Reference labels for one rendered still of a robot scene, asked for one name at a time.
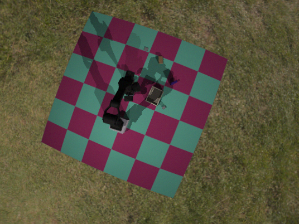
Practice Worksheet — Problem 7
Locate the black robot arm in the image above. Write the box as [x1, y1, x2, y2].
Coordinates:
[102, 71, 141, 132]

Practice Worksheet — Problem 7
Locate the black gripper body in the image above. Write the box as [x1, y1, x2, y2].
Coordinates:
[124, 86, 133, 101]

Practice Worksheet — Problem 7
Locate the beige rectangular tray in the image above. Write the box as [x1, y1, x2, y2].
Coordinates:
[146, 86, 164, 106]

